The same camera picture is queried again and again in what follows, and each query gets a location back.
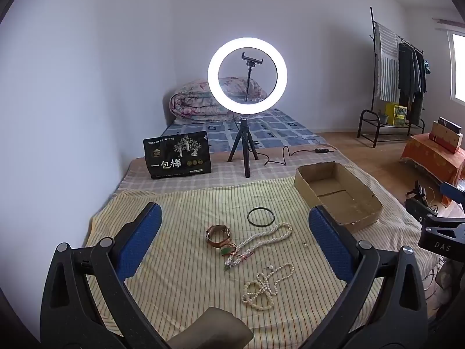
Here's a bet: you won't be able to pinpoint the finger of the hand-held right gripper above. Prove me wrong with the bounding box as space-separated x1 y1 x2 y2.
404 181 438 224
440 182 465 204

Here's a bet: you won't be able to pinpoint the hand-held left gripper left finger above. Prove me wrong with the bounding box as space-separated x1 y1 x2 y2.
40 202 171 349

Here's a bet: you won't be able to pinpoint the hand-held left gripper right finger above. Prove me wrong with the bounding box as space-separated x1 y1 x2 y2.
301 205 429 349

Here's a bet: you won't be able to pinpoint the cardboard box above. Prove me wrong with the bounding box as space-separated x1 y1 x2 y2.
294 162 384 234

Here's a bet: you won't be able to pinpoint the small pearl necklace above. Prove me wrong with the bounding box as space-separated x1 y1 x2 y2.
260 263 295 297

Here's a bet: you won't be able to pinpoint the leather strap wristwatch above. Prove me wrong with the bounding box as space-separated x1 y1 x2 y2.
205 225 232 248

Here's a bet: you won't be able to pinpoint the long pearl necklace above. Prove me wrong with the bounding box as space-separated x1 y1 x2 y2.
224 222 293 267

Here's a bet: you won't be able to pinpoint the green pendant with red cord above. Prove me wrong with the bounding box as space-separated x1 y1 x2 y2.
220 243 255 273

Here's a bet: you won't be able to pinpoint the black bangle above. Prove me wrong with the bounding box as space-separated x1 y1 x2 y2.
247 207 276 228

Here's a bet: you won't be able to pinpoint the cream bead bracelet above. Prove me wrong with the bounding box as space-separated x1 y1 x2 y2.
242 273 277 311

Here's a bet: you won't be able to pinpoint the person's left hand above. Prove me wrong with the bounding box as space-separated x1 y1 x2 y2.
174 307 254 349

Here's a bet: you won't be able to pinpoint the orange cloth-covered table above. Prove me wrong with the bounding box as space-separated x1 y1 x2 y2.
400 133 465 190

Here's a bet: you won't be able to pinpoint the wooden box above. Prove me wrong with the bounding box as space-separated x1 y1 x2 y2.
429 117 464 154

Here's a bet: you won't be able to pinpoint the yellow striped cloth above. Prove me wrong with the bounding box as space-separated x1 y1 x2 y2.
83 180 440 349

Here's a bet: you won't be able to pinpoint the black snack bag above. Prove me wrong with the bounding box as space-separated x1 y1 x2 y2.
143 131 212 180

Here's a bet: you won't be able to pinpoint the beige checked bedsheet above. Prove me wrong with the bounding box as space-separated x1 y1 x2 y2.
118 145 367 193

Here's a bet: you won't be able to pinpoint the yellow box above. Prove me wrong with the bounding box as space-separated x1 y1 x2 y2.
384 102 408 126

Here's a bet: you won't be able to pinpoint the dark hanging clothes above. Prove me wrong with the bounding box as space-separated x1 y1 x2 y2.
398 42 426 124

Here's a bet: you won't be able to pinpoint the window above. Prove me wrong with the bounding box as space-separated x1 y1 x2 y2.
447 29 465 102

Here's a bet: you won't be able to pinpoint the blue patterned bedsheet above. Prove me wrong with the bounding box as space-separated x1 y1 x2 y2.
160 108 328 153

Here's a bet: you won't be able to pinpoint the black tripod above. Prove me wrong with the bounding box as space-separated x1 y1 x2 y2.
228 116 259 179

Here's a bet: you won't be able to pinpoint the folded floral quilt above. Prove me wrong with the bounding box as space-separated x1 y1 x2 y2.
169 76 271 124

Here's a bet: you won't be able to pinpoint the striped towel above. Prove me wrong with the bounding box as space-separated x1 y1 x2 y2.
374 22 400 102

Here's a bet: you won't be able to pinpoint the black clothes rack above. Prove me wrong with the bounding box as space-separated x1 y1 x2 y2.
357 6 426 148

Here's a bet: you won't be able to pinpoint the black phone holder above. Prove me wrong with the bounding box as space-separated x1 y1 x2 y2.
242 53 264 102

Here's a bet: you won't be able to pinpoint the black cable with inline switch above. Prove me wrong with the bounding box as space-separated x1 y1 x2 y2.
254 145 337 168

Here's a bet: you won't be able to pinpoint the white ring light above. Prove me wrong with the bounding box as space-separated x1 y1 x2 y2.
208 36 288 117

